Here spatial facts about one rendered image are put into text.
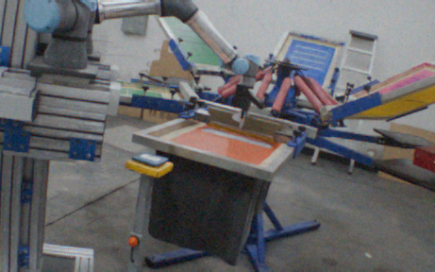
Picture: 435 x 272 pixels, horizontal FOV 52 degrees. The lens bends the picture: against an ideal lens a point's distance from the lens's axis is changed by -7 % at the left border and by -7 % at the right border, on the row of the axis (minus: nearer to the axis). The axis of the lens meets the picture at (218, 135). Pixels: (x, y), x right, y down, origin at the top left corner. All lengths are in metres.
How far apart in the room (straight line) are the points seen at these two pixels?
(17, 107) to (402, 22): 5.52
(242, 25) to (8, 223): 5.21
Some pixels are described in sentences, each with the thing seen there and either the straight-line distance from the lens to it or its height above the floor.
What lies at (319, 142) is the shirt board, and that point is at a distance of 2.95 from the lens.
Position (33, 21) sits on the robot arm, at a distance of 1.45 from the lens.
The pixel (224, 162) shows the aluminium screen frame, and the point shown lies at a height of 0.97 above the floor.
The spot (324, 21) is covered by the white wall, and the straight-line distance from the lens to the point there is 6.46.
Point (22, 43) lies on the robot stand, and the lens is 1.77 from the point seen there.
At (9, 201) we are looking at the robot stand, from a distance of 1.92.
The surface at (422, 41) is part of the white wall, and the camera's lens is 6.44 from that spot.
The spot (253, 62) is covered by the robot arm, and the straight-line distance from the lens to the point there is 2.32.
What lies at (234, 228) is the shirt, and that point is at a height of 0.69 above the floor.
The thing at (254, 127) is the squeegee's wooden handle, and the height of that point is 1.02.
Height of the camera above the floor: 1.47
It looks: 13 degrees down
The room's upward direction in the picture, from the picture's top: 11 degrees clockwise
